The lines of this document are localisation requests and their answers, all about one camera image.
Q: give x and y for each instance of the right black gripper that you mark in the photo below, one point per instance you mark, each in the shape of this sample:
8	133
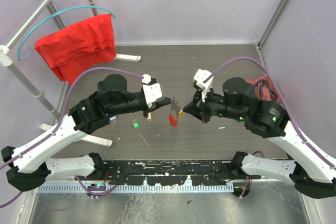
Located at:
191	108

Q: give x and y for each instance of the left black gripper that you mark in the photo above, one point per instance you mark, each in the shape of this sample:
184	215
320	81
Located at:
156	105

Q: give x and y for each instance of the metal key holder red handle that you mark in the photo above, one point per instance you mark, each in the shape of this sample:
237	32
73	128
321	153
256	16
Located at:
175	111

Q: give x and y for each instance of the yellow tag key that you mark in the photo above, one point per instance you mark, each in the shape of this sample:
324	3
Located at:
180	114
149	117

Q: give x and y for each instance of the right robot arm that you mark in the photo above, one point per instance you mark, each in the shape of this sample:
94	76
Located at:
311	171

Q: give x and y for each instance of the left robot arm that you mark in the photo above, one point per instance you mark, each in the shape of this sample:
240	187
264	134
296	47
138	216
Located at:
33	164

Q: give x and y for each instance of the green tag key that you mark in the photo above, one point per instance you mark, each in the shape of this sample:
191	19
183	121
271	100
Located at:
135	123

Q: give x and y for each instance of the blue tag key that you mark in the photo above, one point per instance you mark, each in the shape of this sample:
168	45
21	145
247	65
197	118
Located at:
113	118

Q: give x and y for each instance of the reddish shirt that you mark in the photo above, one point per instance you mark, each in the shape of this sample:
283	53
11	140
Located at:
265	89

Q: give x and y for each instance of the red cloth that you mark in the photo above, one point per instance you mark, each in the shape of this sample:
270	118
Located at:
79	46

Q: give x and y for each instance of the teal clothes hanger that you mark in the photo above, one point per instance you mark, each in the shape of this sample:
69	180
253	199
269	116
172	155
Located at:
18	54

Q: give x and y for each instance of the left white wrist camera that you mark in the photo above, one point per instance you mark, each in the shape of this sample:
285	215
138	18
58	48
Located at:
152	90

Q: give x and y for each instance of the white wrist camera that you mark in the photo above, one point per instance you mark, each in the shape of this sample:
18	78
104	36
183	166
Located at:
203	79
152	90

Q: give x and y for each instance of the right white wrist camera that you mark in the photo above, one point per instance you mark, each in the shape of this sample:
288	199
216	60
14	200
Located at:
203	79

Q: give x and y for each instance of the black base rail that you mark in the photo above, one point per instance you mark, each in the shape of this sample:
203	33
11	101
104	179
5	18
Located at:
166	172

